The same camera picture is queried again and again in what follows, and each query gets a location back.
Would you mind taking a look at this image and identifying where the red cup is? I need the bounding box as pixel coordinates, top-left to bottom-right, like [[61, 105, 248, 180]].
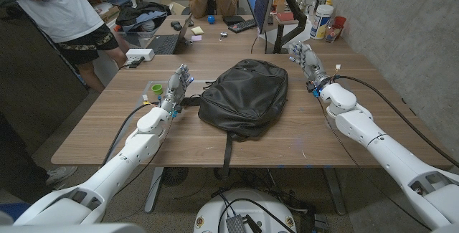
[[333, 16, 347, 33]]

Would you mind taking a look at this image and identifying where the round black fan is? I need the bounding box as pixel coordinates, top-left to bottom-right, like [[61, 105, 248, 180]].
[[161, 167, 189, 187]]

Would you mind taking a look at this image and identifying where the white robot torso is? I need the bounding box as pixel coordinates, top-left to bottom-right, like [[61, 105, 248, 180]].
[[193, 189, 298, 233]]

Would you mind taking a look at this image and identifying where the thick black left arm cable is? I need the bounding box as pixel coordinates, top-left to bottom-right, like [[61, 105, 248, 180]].
[[101, 100, 162, 168]]

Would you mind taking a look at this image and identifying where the small clear tumbler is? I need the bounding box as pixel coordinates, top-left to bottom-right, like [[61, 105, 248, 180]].
[[325, 24, 341, 44]]

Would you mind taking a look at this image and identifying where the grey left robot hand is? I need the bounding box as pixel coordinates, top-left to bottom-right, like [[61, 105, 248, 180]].
[[159, 64, 195, 119]]

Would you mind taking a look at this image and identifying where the white sneaker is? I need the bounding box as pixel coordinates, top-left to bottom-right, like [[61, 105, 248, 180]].
[[45, 166, 78, 187]]

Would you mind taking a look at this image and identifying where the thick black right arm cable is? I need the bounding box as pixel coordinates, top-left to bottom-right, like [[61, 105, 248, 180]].
[[333, 75, 459, 168]]

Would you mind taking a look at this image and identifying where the black keyboard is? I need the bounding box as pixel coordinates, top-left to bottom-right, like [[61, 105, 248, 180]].
[[227, 17, 258, 34]]

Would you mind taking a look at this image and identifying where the black bag on desk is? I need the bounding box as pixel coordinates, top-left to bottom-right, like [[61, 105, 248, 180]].
[[115, 1, 172, 35]]

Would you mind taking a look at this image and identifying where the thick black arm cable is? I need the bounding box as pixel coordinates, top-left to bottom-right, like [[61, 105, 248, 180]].
[[333, 75, 459, 168], [101, 100, 162, 168]]

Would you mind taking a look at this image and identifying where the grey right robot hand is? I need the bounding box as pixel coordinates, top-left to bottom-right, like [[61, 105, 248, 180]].
[[288, 41, 333, 98]]

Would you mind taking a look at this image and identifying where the black wallet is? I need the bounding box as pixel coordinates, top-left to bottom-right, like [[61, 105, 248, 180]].
[[222, 15, 246, 27]]

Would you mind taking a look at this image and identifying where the black laptop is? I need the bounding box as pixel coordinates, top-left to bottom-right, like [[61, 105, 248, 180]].
[[146, 13, 194, 55]]

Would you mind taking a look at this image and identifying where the white power strip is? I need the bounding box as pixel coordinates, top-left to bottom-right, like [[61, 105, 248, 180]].
[[125, 48, 156, 62]]

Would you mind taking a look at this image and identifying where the black backpack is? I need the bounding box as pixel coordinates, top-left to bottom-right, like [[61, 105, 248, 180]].
[[181, 58, 290, 179]]

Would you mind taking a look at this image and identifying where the grey table leg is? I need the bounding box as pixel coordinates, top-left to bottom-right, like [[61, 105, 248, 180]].
[[143, 167, 165, 214], [322, 168, 347, 216]]

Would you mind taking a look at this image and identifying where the flat white box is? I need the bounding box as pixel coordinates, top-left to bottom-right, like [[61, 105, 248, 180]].
[[286, 43, 313, 54]]

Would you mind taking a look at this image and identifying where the red book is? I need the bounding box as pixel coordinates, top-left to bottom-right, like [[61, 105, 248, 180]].
[[275, 12, 295, 24]]

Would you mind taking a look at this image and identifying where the white canister with blue label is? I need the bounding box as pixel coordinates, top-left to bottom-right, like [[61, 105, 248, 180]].
[[309, 4, 335, 41]]

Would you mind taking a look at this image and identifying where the person in white t-shirt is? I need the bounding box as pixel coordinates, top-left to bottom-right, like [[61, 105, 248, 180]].
[[0, 0, 127, 94]]

